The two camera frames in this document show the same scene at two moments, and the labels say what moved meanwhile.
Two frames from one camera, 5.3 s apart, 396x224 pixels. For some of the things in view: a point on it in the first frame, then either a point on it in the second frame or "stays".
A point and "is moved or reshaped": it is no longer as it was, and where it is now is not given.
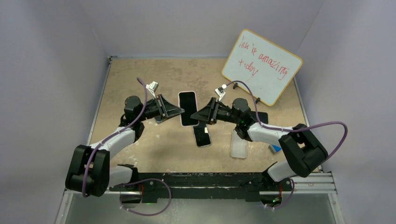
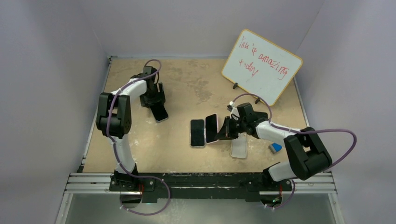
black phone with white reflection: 201,135 is moved or reshaped
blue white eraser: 274,149 stays
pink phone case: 179,107 → 211,128
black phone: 187,101 → 211,128
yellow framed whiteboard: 267,67 stays
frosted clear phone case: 238,147 stays
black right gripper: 209,113 → 225,133
